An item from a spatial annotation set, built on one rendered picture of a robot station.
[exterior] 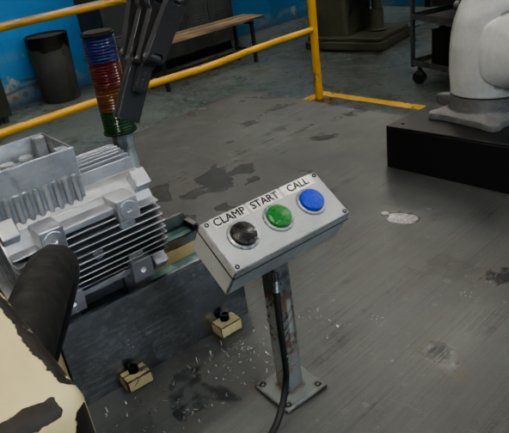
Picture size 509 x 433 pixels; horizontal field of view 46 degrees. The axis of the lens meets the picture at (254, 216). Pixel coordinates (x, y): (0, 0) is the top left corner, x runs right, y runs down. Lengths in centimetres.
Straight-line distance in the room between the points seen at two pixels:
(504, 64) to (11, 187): 96
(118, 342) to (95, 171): 24
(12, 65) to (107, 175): 538
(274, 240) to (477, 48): 80
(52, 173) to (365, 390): 48
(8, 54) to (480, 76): 522
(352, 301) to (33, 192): 51
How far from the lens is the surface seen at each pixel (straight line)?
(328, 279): 104
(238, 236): 64
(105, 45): 113
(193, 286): 90
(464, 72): 137
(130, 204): 78
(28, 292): 19
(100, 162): 82
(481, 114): 138
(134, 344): 89
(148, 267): 82
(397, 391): 83
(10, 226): 76
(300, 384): 83
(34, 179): 77
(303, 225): 68
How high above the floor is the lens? 138
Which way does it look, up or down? 27 degrees down
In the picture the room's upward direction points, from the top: 8 degrees counter-clockwise
